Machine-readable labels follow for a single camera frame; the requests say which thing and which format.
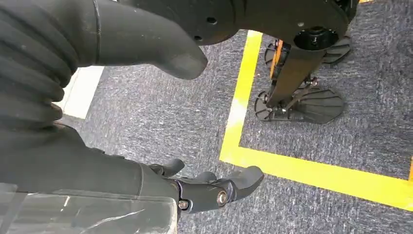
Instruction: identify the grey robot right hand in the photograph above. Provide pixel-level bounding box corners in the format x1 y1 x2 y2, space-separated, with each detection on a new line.
0 0 265 234

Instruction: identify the pale wooden desk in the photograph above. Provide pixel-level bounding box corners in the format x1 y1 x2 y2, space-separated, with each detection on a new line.
53 66 106 120

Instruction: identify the yellow floor tape square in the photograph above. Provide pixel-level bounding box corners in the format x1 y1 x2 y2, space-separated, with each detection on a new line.
219 0 413 213

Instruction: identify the robot's black left leg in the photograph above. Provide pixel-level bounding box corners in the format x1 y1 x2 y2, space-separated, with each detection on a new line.
269 39 285 80

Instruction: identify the robot's black right foot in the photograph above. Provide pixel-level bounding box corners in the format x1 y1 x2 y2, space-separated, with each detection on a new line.
254 85 345 125

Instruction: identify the robot's black foot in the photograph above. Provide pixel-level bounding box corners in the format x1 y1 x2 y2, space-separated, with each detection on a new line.
264 34 353 65
254 85 345 125

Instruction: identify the robot's black left foot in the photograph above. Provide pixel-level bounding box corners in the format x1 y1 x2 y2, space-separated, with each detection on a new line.
264 34 353 65

